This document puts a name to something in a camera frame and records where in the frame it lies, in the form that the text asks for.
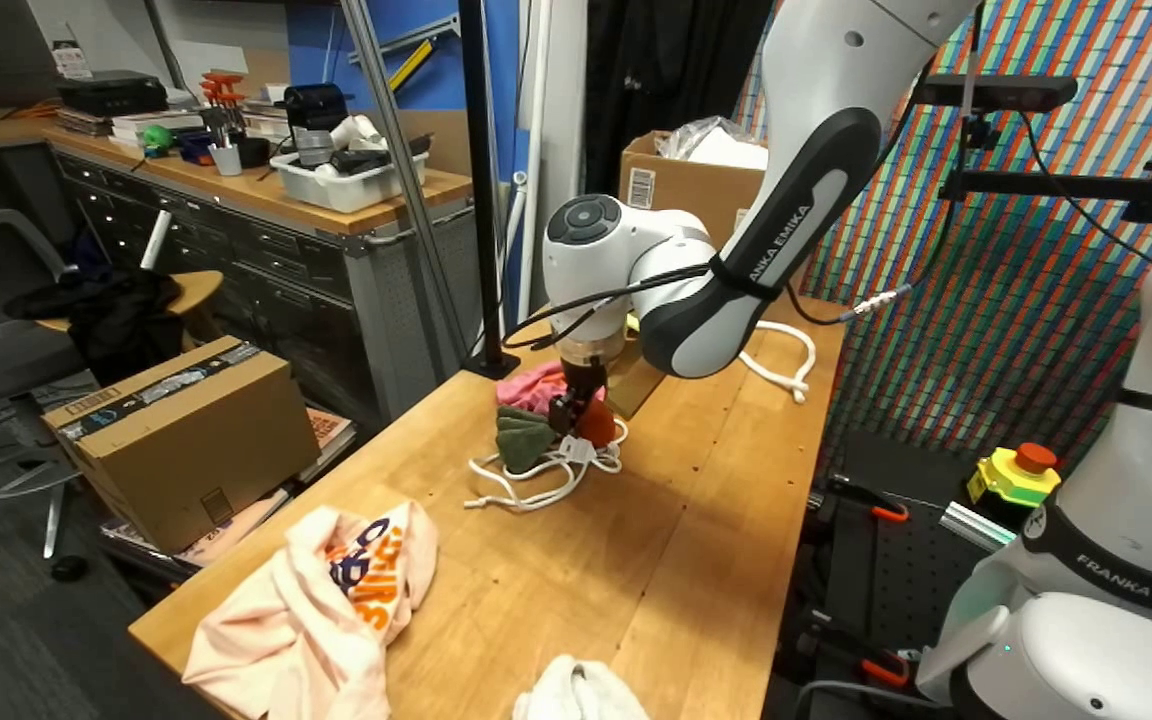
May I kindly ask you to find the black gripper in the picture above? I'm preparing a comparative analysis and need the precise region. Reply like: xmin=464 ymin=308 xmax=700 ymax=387
xmin=554 ymin=346 xmax=611 ymax=431

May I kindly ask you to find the thick white rope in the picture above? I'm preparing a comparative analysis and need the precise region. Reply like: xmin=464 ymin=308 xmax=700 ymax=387
xmin=738 ymin=315 xmax=826 ymax=407

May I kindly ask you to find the light grey cloth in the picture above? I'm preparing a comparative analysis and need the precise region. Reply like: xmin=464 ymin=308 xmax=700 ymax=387
xmin=507 ymin=651 xmax=653 ymax=720

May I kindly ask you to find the peach shirt with orange print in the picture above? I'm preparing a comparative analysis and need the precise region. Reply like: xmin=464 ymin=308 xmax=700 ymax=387
xmin=181 ymin=496 xmax=446 ymax=720

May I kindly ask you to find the orange-red cloth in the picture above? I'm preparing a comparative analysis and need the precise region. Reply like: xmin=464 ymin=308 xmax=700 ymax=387
xmin=574 ymin=397 xmax=626 ymax=450

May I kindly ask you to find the pink cloth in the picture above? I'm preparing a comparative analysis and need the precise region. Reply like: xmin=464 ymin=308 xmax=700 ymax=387
xmin=494 ymin=355 xmax=574 ymax=414

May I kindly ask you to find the dark green cloth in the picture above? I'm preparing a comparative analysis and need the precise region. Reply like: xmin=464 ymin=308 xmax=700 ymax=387
xmin=494 ymin=403 xmax=569 ymax=472

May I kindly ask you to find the black upright pole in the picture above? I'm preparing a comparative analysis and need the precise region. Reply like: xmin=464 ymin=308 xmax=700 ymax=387
xmin=458 ymin=0 xmax=525 ymax=381

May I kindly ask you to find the cardboard box with white label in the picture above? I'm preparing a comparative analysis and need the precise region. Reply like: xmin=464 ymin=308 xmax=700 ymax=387
xmin=615 ymin=128 xmax=771 ymax=251

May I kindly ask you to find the white plastic bag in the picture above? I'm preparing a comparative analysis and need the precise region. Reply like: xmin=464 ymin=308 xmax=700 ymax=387
xmin=660 ymin=111 xmax=771 ymax=176

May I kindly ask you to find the silver slanted pole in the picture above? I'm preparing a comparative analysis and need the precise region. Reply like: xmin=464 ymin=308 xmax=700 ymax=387
xmin=338 ymin=0 xmax=467 ymax=382

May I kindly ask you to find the white plastic bin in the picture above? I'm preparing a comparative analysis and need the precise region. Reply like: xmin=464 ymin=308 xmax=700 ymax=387
xmin=268 ymin=140 xmax=432 ymax=215

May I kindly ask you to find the wooden top workbench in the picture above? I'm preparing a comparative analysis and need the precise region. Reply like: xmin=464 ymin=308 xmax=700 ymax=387
xmin=0 ymin=100 xmax=484 ymax=431

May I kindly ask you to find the yellow level tool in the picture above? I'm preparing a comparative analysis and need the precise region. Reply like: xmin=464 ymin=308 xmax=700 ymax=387
xmin=385 ymin=36 xmax=441 ymax=94

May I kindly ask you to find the cardboard box with black strip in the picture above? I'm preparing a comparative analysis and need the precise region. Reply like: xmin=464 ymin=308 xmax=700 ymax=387
xmin=42 ymin=332 xmax=324 ymax=555

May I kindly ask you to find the round wooden stool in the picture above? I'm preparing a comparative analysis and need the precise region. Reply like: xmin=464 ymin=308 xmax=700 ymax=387
xmin=165 ymin=268 xmax=228 ymax=321

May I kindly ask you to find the black container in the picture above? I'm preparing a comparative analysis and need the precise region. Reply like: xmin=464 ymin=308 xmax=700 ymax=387
xmin=282 ymin=81 xmax=352 ymax=134

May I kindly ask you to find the yellow red emergency stop button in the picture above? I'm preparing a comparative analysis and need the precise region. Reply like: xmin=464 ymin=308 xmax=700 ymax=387
xmin=963 ymin=436 xmax=1068 ymax=517

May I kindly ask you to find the black bag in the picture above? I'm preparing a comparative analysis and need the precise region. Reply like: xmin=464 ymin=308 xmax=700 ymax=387
xmin=4 ymin=262 xmax=188 ymax=392

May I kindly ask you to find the orange toy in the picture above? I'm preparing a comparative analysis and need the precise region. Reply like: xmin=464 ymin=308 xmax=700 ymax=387
xmin=196 ymin=67 xmax=248 ymax=111

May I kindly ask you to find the green object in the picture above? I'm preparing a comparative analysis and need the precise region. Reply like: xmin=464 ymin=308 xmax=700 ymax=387
xmin=133 ymin=121 xmax=183 ymax=159

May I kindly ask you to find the black flat device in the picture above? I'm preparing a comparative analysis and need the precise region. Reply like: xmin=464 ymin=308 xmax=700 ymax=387
xmin=57 ymin=71 xmax=172 ymax=121

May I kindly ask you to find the thin white cord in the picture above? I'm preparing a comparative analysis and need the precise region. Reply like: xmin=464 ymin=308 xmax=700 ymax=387
xmin=461 ymin=412 xmax=632 ymax=517

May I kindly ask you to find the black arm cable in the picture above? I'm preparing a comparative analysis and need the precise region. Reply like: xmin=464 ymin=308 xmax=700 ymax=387
xmin=499 ymin=256 xmax=899 ymax=350

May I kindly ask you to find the orange clamp handle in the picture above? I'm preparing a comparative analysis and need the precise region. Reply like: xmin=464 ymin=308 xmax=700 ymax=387
xmin=865 ymin=496 xmax=915 ymax=526
xmin=856 ymin=651 xmax=921 ymax=697

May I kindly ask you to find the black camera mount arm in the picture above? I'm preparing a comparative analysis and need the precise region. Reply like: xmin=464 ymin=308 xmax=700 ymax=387
xmin=937 ymin=111 xmax=1152 ymax=232

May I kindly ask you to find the black bar camera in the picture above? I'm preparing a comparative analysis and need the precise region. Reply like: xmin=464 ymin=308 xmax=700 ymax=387
xmin=921 ymin=71 xmax=1081 ymax=115

